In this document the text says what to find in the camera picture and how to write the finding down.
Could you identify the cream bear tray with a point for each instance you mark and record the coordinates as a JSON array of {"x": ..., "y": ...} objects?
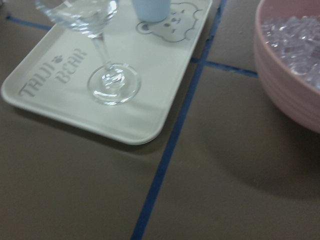
[{"x": 52, "y": 79}]

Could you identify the pink bowl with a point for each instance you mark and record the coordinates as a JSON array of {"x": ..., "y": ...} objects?
[{"x": 291, "y": 94}]

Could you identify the clear wine glass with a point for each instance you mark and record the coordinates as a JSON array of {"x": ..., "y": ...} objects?
[{"x": 112, "y": 83}]

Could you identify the clear ice cubes pile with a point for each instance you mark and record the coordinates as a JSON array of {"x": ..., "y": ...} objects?
[{"x": 296, "y": 42}]

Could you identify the light blue cup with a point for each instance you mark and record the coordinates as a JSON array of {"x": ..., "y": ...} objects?
[{"x": 152, "y": 11}]

